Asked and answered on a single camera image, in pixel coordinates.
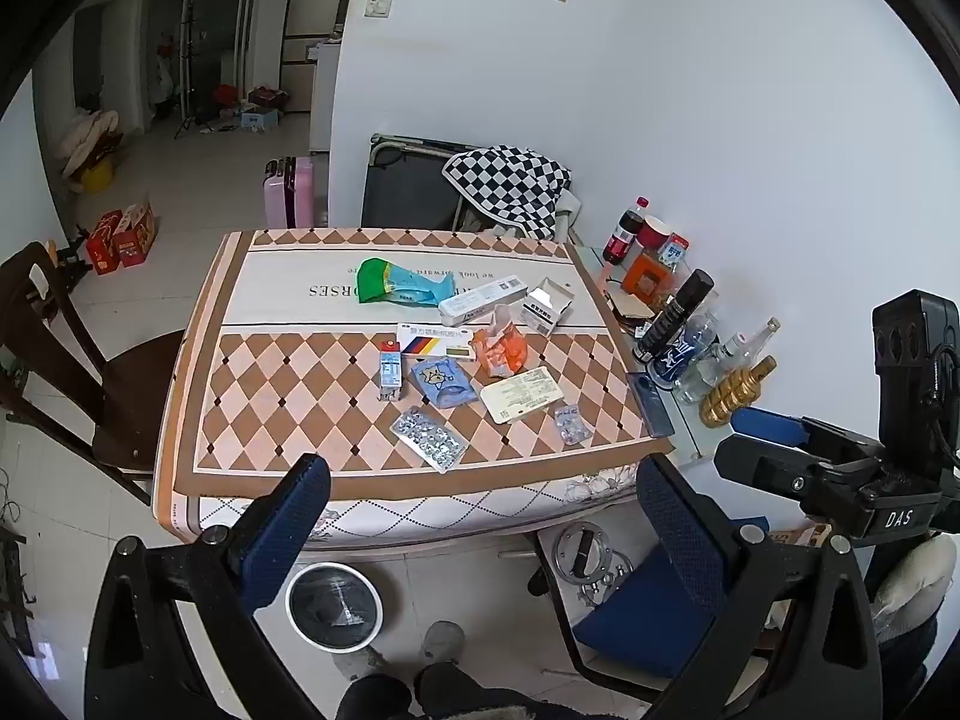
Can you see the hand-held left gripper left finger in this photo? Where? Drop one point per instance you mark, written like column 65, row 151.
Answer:
column 289, row 525

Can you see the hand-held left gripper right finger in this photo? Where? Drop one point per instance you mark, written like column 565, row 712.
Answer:
column 679, row 525

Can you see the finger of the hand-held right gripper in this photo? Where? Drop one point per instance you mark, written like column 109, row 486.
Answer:
column 769, row 426
column 757, row 461

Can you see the green and blue plastic bag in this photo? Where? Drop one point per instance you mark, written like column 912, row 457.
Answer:
column 397, row 283

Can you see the white round trash bin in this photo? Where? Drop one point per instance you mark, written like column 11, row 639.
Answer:
column 334, row 604

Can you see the gold spiral bottle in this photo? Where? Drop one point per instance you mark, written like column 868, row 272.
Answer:
column 735, row 394

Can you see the glass side table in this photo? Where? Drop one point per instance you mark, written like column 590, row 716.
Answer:
column 694, row 435

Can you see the clear glass bottle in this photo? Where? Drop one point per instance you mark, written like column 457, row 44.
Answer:
column 750, row 341

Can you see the clear plastic bottle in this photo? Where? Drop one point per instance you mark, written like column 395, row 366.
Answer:
column 701, row 371

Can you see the metal rings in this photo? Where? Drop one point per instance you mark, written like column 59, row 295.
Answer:
column 592, row 562

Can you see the blue seat chair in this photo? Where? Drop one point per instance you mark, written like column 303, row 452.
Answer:
column 645, row 630

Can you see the dark blue printed cup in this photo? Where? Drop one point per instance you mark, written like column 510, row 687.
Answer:
column 675, row 364

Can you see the dark blue flat case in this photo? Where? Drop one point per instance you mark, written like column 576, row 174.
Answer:
column 651, row 405

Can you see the small silver blister pack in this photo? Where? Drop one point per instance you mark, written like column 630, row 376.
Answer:
column 571, row 425

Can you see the black spray can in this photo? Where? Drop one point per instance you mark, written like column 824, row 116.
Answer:
column 675, row 311

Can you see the person's grey slipper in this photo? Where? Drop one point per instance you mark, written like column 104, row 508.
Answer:
column 442, row 641
column 356, row 664

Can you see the large silver blister pack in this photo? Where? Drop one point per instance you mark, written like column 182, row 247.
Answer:
column 429, row 439

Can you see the table with checkered tablecloth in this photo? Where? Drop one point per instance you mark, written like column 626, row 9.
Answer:
column 300, row 360

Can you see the small grey-blue box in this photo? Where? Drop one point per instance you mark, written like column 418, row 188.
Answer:
column 390, row 371

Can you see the person's leg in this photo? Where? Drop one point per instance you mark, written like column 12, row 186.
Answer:
column 480, row 697
column 375, row 697

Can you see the orange box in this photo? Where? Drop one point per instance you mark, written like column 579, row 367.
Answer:
column 643, row 275

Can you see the flat white green-edged carton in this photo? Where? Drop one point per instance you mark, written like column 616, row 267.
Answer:
column 525, row 394

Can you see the light blue bear packet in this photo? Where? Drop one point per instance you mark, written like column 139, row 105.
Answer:
column 442, row 382

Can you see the dark wooden chair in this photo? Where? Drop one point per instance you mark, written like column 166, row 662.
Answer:
column 112, row 390

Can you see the red and white cup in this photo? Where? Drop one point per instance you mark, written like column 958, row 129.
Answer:
column 654, row 232

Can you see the white box with colour stripes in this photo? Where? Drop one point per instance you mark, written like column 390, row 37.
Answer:
column 435, row 341

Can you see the cola bottle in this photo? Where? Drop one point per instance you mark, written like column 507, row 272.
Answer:
column 622, row 234

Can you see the open small white box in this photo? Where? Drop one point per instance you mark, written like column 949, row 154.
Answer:
column 547, row 307

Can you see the crumpled orange white wrapper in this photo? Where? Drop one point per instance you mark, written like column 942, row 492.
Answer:
column 499, row 349

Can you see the long white carton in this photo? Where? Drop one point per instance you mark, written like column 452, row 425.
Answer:
column 480, row 301

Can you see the red carton box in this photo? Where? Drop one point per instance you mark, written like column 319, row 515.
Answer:
column 136, row 234
column 103, row 240

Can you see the pink suitcase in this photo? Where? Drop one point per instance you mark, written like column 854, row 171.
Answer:
column 291, row 191

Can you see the black white checkered cloth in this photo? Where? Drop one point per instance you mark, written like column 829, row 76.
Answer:
column 510, row 184

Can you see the yellow bucket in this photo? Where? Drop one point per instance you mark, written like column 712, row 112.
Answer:
column 96, row 176

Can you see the blue cardboard box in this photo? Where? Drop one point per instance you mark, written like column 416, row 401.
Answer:
column 259, row 118

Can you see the cream clothing pile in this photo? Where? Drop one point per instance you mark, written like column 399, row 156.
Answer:
column 86, row 136

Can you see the black tripod stand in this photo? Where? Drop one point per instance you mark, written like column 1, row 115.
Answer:
column 186, row 60

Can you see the white wall switch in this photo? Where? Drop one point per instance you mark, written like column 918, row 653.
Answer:
column 377, row 6

